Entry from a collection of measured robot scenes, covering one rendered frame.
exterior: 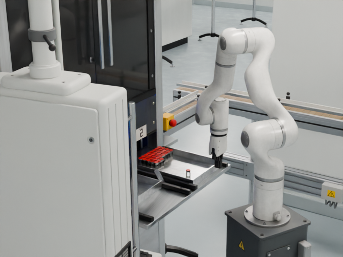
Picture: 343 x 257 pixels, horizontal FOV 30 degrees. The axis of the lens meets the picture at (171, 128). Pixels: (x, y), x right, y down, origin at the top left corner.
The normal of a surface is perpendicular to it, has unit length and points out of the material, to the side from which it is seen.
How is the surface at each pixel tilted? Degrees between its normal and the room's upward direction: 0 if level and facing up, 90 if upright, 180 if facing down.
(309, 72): 90
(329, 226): 0
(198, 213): 0
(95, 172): 90
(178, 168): 0
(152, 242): 90
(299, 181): 90
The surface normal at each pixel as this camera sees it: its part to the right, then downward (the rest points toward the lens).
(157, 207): -0.01, -0.93
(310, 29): -0.55, 0.30
